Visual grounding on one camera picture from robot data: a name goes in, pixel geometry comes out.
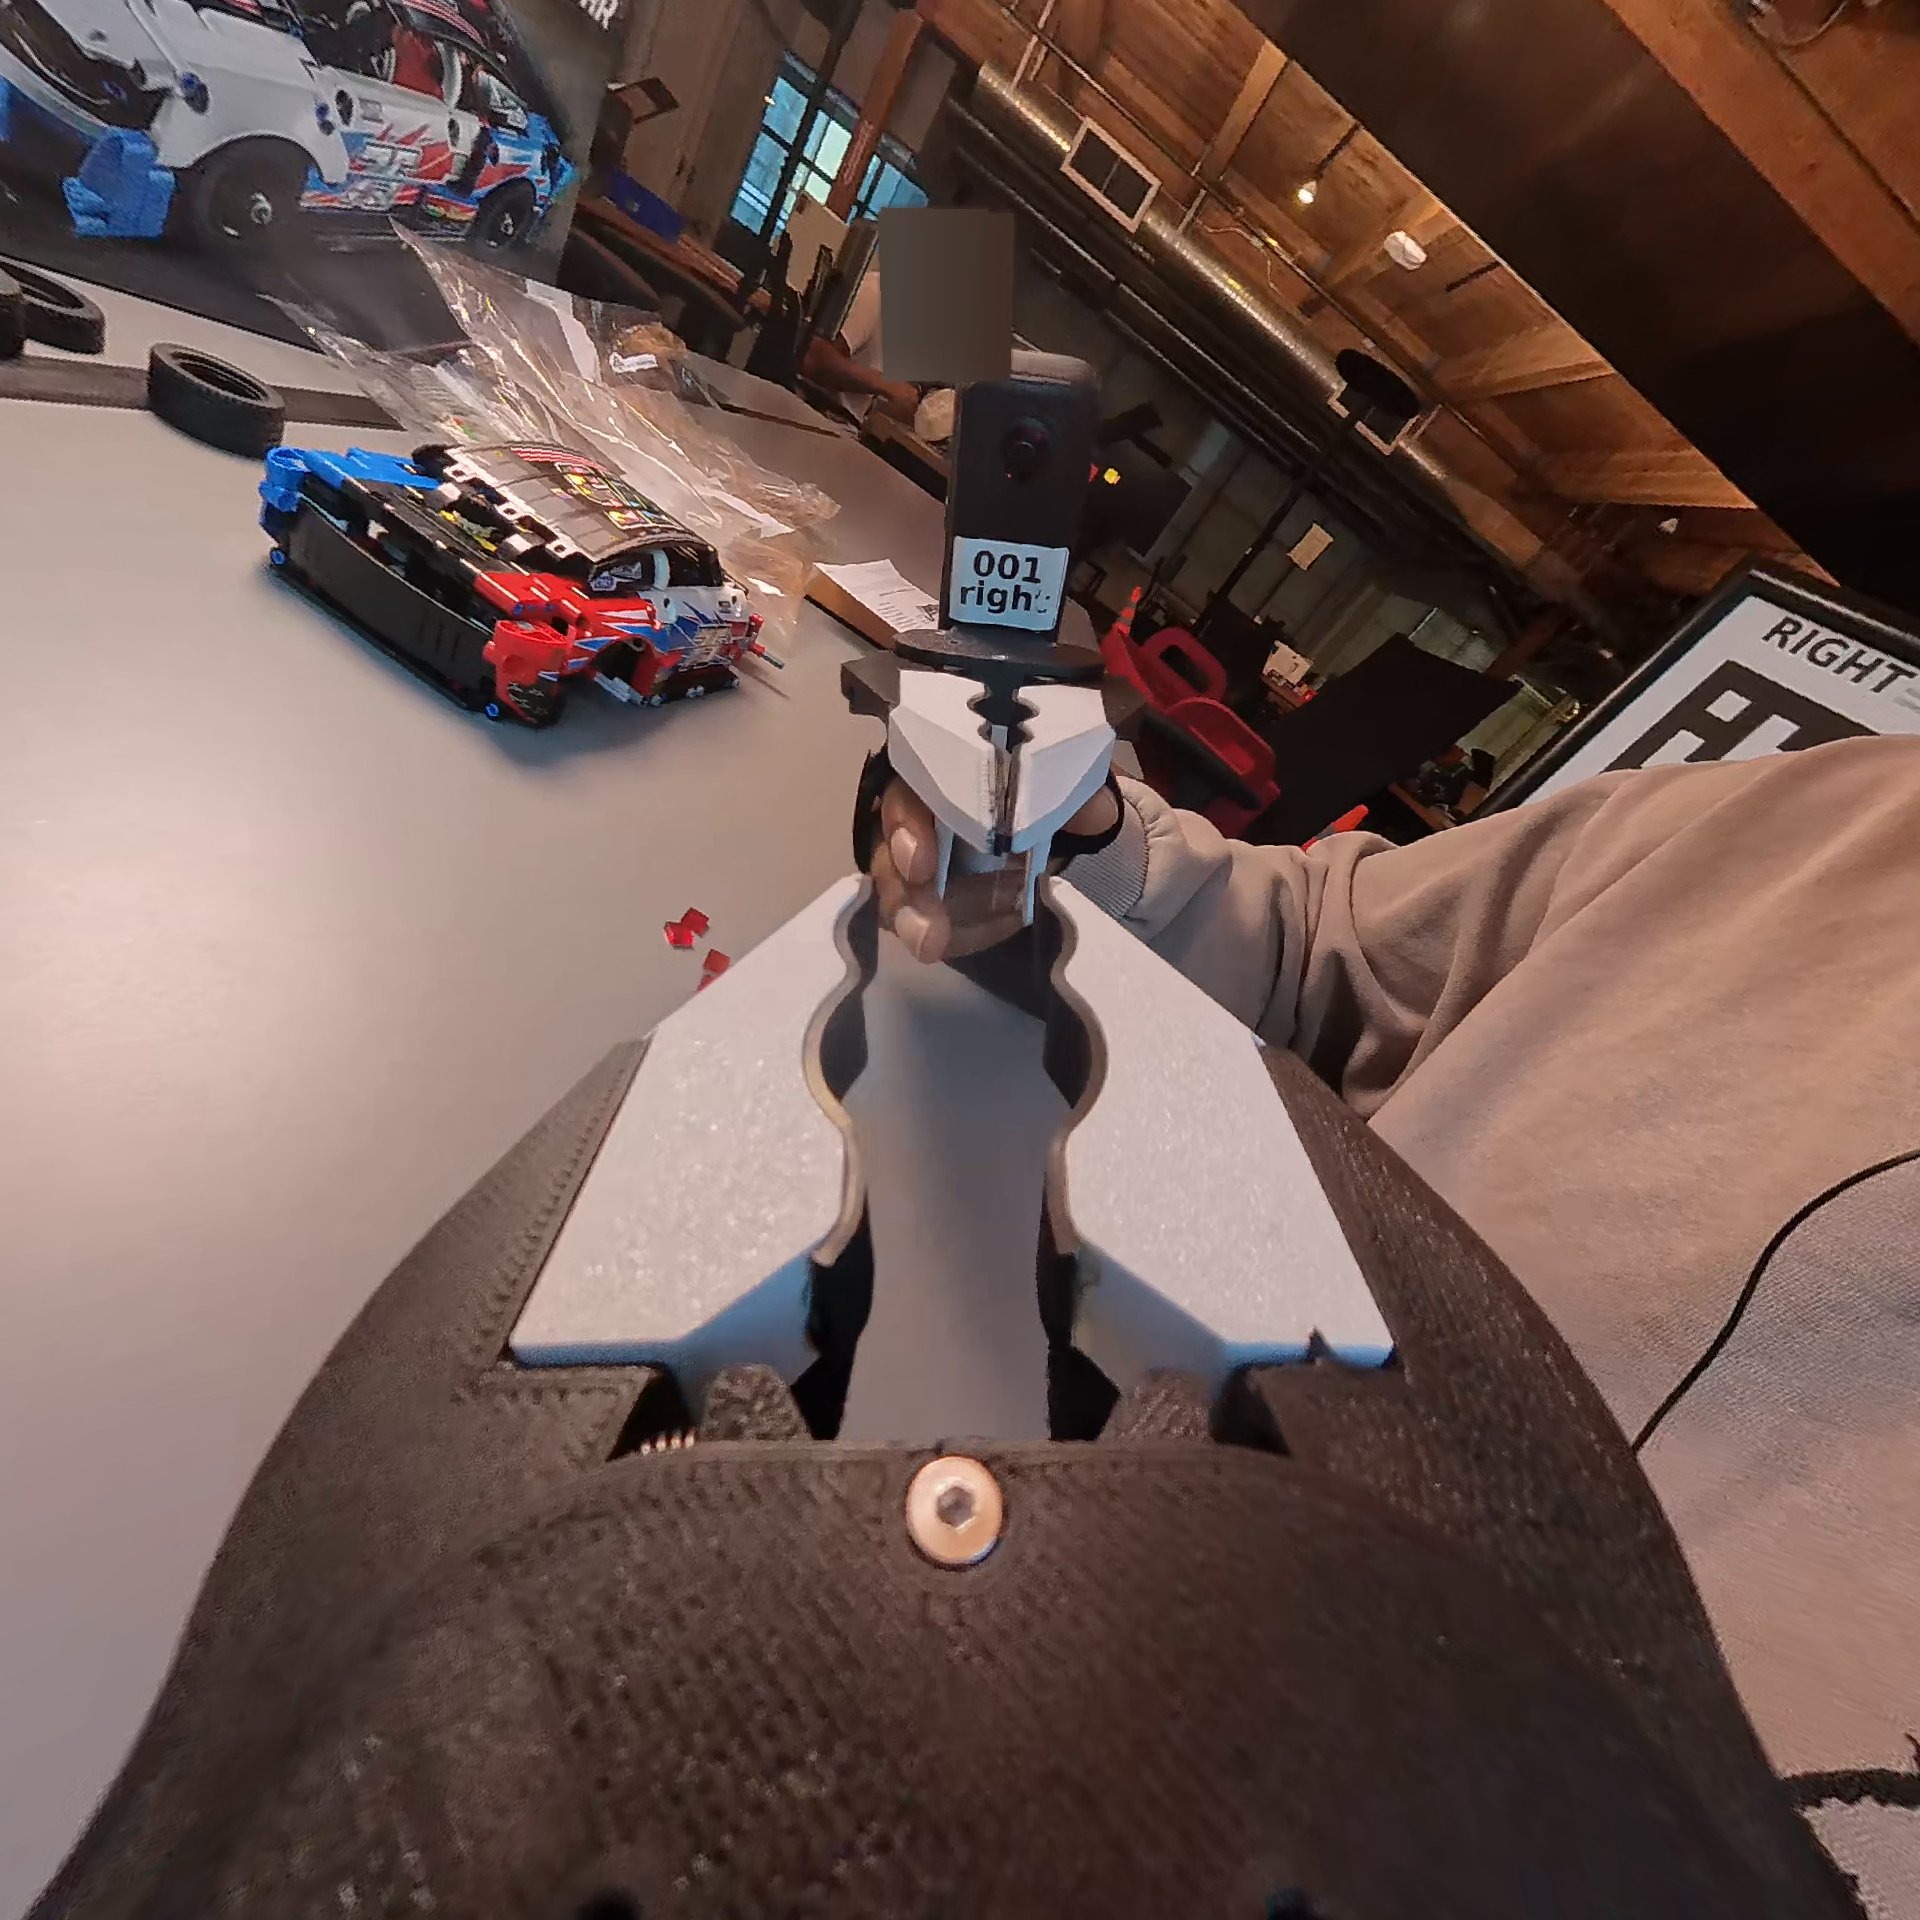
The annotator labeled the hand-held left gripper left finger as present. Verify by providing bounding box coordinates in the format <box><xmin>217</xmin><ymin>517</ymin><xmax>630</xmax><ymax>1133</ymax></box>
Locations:
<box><xmin>506</xmin><ymin>876</ymin><xmax>878</xmax><ymax>1402</ymax></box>

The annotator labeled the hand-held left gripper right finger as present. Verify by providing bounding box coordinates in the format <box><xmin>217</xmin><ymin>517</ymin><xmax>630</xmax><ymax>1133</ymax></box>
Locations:
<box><xmin>1039</xmin><ymin>876</ymin><xmax>1396</xmax><ymax>1410</ymax></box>

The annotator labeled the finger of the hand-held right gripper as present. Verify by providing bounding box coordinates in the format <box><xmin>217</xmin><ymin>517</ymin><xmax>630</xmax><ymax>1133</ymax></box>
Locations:
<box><xmin>999</xmin><ymin>690</ymin><xmax>1120</xmax><ymax>935</ymax></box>
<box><xmin>887</xmin><ymin>670</ymin><xmax>999</xmax><ymax>906</ymax></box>

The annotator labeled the person's right forearm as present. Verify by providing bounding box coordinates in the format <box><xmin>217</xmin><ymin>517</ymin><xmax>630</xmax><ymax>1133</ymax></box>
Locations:
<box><xmin>1109</xmin><ymin>738</ymin><xmax>1920</xmax><ymax>1126</ymax></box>

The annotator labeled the red black lego car model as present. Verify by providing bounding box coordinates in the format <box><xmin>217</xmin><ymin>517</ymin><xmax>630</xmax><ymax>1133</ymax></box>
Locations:
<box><xmin>257</xmin><ymin>439</ymin><xmax>788</xmax><ymax>731</ymax></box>

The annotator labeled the black lego set box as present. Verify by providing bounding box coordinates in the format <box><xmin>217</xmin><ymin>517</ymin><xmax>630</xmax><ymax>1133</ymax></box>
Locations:
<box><xmin>0</xmin><ymin>0</ymin><xmax>628</xmax><ymax>303</ymax></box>

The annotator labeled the red plastic chair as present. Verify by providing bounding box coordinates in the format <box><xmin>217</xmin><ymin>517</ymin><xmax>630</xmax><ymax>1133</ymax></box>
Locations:
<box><xmin>1152</xmin><ymin>697</ymin><xmax>1281</xmax><ymax>839</ymax></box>
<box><xmin>1129</xmin><ymin>627</ymin><xmax>1232</xmax><ymax>725</ymax></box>

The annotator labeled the clear plastic bag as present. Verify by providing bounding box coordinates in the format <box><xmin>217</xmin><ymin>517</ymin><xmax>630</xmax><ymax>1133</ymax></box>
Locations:
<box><xmin>270</xmin><ymin>224</ymin><xmax>842</xmax><ymax>603</ymax></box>

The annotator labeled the black framed white sign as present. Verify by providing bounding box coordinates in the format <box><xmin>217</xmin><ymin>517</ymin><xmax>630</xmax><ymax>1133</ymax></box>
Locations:
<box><xmin>1498</xmin><ymin>562</ymin><xmax>1920</xmax><ymax>818</ymax></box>

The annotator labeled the person's beige hoodie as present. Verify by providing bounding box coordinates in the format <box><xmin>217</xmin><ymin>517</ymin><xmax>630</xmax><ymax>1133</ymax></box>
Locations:
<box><xmin>1351</xmin><ymin>738</ymin><xmax>1920</xmax><ymax>1920</ymax></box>

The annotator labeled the black table divider strip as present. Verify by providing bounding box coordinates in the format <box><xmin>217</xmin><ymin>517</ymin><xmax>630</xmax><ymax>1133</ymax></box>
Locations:
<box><xmin>0</xmin><ymin>353</ymin><xmax>392</xmax><ymax>430</ymax></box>

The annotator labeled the silver ventilation duct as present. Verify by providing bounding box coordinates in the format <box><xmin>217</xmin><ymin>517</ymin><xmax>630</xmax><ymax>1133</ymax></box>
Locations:
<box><xmin>958</xmin><ymin>68</ymin><xmax>1451</xmax><ymax>505</ymax></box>

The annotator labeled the white wall vent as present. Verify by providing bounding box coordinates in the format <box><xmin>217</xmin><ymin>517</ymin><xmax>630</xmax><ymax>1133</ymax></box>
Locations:
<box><xmin>1061</xmin><ymin>120</ymin><xmax>1158</xmax><ymax>232</ymax></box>

